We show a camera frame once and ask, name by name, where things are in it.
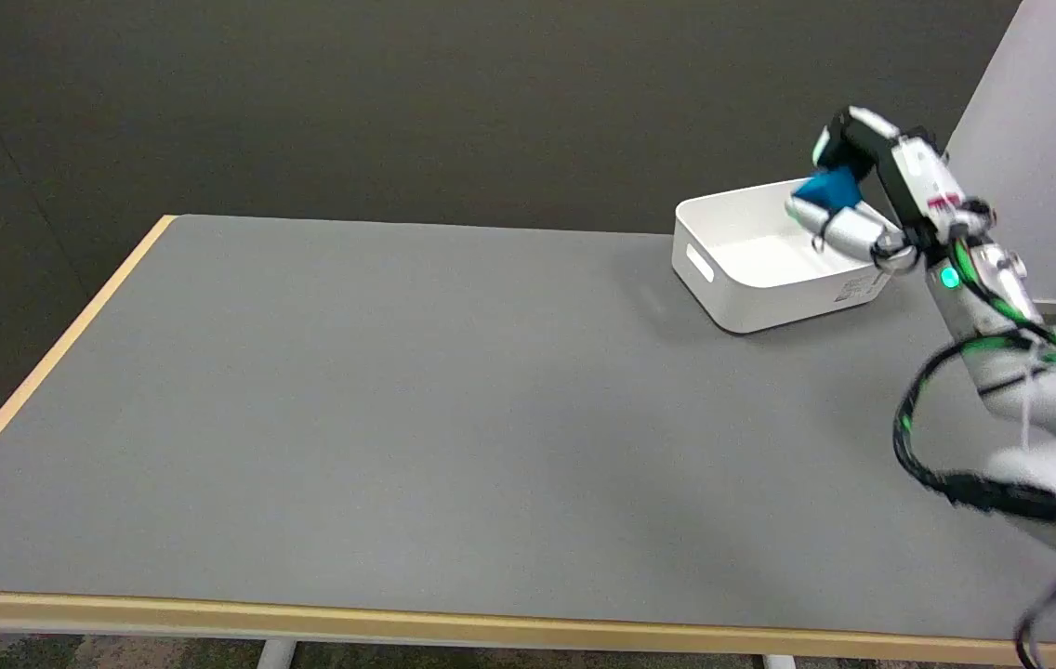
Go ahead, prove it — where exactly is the blue wooden cube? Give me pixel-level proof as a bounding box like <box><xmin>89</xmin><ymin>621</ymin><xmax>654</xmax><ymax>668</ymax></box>
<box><xmin>793</xmin><ymin>169</ymin><xmax>864</xmax><ymax>213</ymax></box>

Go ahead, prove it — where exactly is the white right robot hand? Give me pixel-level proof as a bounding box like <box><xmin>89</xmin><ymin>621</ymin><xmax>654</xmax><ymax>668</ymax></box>
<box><xmin>785</xmin><ymin>105</ymin><xmax>997</xmax><ymax>273</ymax></box>

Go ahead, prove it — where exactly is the white plastic box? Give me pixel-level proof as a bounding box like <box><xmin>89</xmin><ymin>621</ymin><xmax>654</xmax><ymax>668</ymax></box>
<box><xmin>672</xmin><ymin>177</ymin><xmax>895</xmax><ymax>335</ymax></box>

